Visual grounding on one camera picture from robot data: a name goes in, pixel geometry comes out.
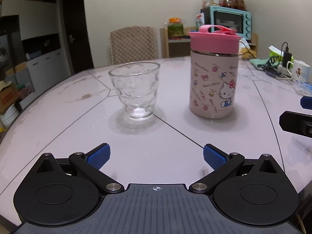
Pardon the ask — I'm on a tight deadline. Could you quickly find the red and white box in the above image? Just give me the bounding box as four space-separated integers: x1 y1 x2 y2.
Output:
195 13 205 30

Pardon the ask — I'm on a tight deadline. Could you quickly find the yellow item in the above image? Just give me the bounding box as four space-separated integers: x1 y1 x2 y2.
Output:
240 49 257 59

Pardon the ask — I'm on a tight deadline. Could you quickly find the white cabinet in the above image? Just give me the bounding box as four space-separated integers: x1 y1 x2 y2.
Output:
0 0 64 108

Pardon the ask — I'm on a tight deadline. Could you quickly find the dark door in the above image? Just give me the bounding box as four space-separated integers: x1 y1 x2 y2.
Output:
61 0 95 76

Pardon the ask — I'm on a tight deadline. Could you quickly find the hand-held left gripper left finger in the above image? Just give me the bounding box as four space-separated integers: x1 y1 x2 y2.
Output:
36 143 124 194

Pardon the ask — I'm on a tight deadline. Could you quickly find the stack of white plates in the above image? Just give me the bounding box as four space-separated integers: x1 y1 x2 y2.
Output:
0 104 19 130

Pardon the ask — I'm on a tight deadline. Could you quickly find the cardboard box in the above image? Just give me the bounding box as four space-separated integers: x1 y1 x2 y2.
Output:
0 80 20 114

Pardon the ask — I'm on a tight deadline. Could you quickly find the clear plastic bag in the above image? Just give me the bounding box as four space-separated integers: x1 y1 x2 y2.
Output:
292 80 312 96

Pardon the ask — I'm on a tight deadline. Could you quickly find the beige cartoon print bottle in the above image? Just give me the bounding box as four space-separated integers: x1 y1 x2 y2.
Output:
189 50 238 119

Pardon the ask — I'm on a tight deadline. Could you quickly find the white printed mug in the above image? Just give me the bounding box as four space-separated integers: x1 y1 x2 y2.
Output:
286 60 312 82

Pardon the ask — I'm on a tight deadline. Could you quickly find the clear dimpled glass cup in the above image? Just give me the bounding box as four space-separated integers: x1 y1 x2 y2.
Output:
108 62 160 121

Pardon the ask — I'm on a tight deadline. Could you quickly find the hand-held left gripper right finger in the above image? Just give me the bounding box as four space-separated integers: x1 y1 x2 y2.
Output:
189 143 280 195

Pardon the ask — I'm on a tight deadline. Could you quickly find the green and white container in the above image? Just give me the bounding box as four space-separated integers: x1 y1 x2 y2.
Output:
269 45 285 59

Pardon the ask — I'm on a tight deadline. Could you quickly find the beige quilted chair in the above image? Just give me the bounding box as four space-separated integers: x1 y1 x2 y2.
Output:
109 26 158 65

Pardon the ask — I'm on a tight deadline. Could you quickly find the teal toaster oven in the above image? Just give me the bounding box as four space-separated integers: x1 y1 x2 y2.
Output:
200 5 253 42

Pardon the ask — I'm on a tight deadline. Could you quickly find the wooden shelf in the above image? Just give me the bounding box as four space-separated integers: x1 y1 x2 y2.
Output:
160 27 259 59

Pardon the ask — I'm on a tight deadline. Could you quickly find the black charger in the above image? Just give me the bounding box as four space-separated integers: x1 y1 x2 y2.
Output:
281 42 293 67

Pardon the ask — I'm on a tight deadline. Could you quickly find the green cloth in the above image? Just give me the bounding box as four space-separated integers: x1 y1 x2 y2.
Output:
250 58 271 71

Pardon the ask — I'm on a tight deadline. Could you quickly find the green jar with orange lid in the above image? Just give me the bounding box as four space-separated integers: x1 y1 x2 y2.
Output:
168 18 184 38

